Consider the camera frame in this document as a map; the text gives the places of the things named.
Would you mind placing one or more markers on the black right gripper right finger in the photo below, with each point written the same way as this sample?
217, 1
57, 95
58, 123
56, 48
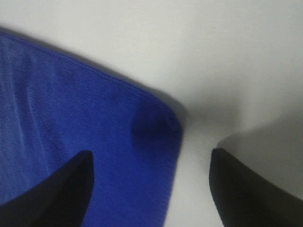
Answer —
245, 199

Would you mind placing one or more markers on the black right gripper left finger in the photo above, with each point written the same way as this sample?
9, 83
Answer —
61, 200

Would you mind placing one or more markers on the blue microfibre towel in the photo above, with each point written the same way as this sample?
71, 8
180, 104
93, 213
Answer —
52, 107

